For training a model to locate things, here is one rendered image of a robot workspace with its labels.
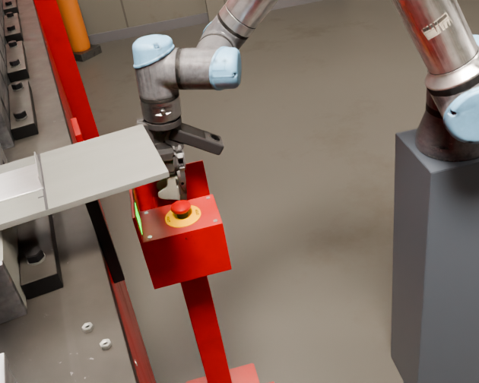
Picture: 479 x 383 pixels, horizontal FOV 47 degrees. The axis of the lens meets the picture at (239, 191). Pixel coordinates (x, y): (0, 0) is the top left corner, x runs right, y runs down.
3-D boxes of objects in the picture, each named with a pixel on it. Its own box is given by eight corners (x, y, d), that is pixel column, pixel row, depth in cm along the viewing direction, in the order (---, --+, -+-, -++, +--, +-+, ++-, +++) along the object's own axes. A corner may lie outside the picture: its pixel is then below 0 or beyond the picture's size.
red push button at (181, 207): (195, 222, 108) (191, 207, 106) (175, 226, 108) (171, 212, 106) (191, 210, 112) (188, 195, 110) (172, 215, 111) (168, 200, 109)
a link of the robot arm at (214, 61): (242, 33, 104) (185, 34, 106) (235, 55, 95) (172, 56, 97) (245, 72, 109) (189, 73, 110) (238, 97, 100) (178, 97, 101)
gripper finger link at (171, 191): (160, 209, 119) (153, 172, 114) (187, 204, 120) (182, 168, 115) (161, 217, 116) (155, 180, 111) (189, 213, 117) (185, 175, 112)
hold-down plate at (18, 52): (30, 77, 159) (26, 68, 158) (11, 83, 158) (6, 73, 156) (25, 49, 183) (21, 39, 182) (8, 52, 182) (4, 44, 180)
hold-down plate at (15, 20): (23, 40, 191) (20, 32, 190) (7, 44, 190) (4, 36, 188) (20, 20, 215) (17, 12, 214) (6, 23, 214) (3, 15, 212)
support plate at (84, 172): (169, 176, 82) (168, 171, 81) (-14, 235, 76) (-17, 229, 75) (143, 128, 96) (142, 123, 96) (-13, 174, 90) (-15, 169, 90)
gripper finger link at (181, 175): (176, 187, 117) (171, 150, 112) (185, 185, 117) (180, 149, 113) (179, 198, 113) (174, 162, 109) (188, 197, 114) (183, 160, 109)
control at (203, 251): (232, 269, 112) (217, 197, 102) (154, 289, 111) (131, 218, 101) (214, 214, 129) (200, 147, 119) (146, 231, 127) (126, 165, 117)
